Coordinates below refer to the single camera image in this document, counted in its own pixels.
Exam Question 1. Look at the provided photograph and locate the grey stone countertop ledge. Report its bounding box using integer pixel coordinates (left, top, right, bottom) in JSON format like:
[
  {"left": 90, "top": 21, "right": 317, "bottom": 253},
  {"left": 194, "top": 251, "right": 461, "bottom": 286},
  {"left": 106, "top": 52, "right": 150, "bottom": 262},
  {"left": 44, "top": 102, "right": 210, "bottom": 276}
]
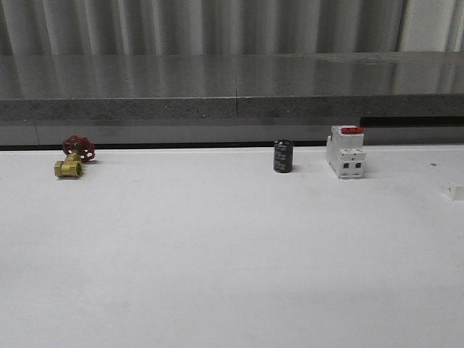
[{"left": 1, "top": 52, "right": 463, "bottom": 126}]

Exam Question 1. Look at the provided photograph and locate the white circuit breaker red switch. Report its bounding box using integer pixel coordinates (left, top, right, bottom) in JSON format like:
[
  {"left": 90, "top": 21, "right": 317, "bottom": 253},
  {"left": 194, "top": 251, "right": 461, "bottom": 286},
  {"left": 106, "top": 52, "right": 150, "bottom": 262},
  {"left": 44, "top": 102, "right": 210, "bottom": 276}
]
[{"left": 326, "top": 125, "right": 366, "bottom": 179}]

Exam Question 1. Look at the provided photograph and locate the brass valve with red handwheel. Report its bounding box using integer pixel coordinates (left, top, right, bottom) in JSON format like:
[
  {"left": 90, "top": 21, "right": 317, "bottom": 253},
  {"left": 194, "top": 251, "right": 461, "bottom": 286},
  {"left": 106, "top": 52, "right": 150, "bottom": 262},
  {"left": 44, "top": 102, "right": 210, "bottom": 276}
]
[{"left": 54, "top": 135, "right": 95, "bottom": 178}]

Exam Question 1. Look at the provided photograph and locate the black cylindrical capacitor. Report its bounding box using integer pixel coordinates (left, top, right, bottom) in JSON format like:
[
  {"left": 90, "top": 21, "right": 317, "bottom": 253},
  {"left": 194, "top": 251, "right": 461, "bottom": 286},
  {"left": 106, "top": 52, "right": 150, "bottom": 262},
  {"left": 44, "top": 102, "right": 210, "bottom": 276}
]
[{"left": 273, "top": 139, "right": 294, "bottom": 173}]

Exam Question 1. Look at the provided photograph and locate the white half-ring clamp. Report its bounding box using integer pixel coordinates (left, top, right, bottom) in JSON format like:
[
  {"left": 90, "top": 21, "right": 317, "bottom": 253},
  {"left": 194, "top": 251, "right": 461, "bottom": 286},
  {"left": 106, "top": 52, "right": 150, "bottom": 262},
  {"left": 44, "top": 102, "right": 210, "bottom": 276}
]
[{"left": 442, "top": 181, "right": 464, "bottom": 201}]

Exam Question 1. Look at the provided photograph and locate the grey pleated curtain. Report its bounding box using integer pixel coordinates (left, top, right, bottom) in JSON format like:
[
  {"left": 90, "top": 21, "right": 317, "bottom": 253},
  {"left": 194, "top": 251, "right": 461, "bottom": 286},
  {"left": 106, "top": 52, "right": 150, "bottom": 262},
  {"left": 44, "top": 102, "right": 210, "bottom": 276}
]
[{"left": 1, "top": 1, "right": 463, "bottom": 55}]

